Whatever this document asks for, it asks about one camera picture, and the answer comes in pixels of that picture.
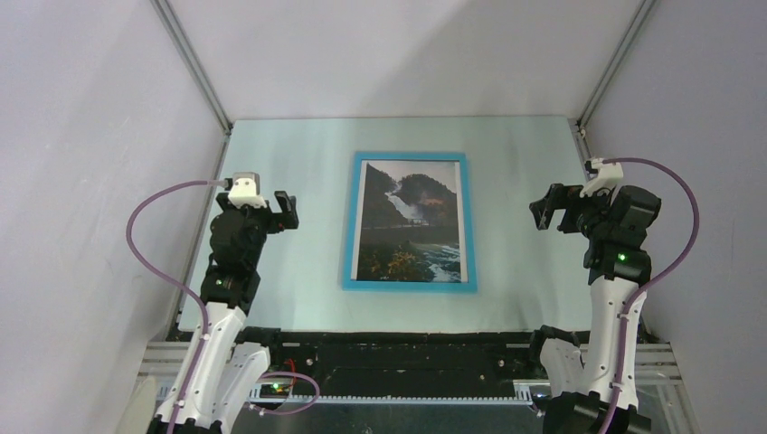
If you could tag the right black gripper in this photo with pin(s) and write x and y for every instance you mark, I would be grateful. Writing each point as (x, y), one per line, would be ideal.
(563, 196)

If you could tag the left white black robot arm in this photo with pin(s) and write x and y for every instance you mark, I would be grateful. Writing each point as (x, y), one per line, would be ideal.
(218, 373)

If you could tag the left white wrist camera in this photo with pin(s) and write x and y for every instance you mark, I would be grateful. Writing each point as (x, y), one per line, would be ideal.
(245, 190)

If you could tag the left aluminium corner post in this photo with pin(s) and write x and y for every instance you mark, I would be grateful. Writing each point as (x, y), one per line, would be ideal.
(178, 36)

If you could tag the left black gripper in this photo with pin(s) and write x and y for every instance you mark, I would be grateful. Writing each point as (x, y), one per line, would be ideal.
(276, 222)

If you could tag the right aluminium corner post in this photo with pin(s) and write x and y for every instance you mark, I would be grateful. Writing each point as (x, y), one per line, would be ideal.
(619, 54)

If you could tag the light wooden picture frame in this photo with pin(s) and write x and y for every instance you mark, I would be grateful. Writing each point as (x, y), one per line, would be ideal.
(349, 239)

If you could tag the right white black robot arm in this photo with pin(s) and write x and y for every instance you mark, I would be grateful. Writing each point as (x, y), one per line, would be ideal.
(593, 390)

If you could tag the light blue table mat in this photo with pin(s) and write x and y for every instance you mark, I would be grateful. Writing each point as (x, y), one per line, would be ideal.
(526, 278)

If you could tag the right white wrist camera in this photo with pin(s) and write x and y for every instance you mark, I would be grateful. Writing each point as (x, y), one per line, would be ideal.
(606, 174)

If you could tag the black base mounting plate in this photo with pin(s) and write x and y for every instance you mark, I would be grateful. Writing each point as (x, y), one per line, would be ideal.
(404, 365)

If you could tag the aluminium rail frame front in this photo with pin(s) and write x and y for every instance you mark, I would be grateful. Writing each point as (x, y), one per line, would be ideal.
(287, 390)

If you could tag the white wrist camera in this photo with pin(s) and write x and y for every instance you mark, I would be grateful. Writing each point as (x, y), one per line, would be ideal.
(245, 190)
(606, 174)

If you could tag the aluminium corner post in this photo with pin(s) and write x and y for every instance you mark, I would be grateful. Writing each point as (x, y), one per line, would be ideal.
(178, 36)
(619, 54)

